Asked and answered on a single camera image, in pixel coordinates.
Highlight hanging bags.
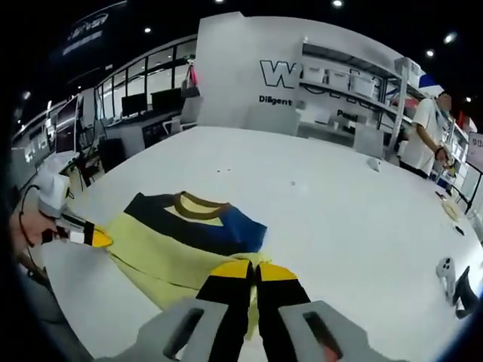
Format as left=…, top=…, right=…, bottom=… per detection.
left=180, top=58, right=202, bottom=100

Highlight large black monitor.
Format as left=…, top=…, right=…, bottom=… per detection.
left=54, top=96, right=82, bottom=154

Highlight grey office chair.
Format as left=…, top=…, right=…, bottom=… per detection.
left=170, top=97, right=202, bottom=133

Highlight black angular object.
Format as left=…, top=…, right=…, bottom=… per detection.
left=451, top=265, right=477, bottom=321

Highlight grey metal shelf rack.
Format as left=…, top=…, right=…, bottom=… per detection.
left=297, top=35, right=429, bottom=159

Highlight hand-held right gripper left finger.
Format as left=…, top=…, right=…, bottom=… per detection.
left=136, top=259, right=254, bottom=362

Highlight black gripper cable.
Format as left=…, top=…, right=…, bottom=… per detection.
left=17, top=183, right=43, bottom=249

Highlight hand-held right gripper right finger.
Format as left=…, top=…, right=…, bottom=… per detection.
left=256, top=262, right=370, bottom=362

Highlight white controller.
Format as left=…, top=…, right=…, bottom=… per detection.
left=435, top=256, right=457, bottom=297

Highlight pink sign on stand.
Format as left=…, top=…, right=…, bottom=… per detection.
left=466, top=131, right=483, bottom=169

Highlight person's left hand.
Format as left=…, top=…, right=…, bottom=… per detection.
left=10, top=209, right=63, bottom=250

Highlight yellow garment with dark sleeves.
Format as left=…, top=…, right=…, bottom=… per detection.
left=104, top=191, right=273, bottom=340

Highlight grey chair back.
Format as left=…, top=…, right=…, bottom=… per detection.
left=353, top=126, right=386, bottom=159
left=244, top=104, right=302, bottom=136

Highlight black computer monitor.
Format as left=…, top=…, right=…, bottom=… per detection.
left=121, top=93, right=152, bottom=118

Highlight beige cloth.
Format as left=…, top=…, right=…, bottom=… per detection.
left=441, top=201, right=463, bottom=222

